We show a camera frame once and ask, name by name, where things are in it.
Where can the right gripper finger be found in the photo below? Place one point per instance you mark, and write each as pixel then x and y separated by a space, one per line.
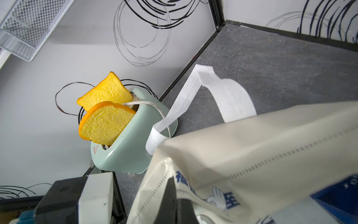
pixel 174 210

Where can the blue beige takeout bag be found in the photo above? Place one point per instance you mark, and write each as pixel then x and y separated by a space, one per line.
pixel 297 165

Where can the mint green toaster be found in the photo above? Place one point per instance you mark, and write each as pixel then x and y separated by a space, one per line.
pixel 128 153

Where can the front yellow toast slice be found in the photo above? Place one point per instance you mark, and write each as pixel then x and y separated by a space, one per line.
pixel 104 122

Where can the yellow toast slice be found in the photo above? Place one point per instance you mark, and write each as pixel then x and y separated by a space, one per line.
pixel 110 89
pixel 104 122

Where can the rear yellow toast slice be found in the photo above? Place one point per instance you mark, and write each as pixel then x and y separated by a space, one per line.
pixel 110 89

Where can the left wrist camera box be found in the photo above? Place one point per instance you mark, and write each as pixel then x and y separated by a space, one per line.
pixel 82 200

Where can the white wire mesh shelf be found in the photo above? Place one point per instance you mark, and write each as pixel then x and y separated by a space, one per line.
pixel 29 25

